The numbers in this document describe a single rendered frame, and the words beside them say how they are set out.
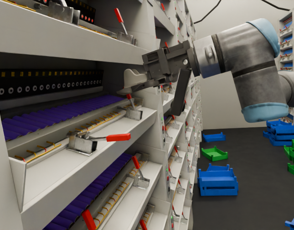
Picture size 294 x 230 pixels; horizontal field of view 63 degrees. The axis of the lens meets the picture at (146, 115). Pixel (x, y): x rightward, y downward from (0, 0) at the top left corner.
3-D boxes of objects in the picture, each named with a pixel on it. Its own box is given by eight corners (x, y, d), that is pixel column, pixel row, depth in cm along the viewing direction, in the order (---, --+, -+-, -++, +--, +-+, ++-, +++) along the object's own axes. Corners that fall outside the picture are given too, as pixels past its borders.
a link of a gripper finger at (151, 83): (133, 85, 61) (165, 74, 59) (135, 91, 61) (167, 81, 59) (128, 86, 57) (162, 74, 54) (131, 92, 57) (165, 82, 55)
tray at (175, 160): (184, 158, 153) (189, 138, 150) (169, 211, 95) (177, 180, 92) (154, 149, 157) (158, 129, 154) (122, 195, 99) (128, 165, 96)
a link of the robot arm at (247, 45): (286, 56, 47) (272, 7, 47) (222, 75, 51) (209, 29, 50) (275, 62, 56) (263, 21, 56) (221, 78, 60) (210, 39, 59)
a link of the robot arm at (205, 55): (219, 73, 60) (221, 73, 51) (200, 79, 61) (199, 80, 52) (210, 38, 59) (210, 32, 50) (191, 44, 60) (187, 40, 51)
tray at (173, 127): (181, 129, 150) (187, 108, 147) (164, 165, 92) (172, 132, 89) (151, 121, 154) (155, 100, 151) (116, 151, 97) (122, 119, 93)
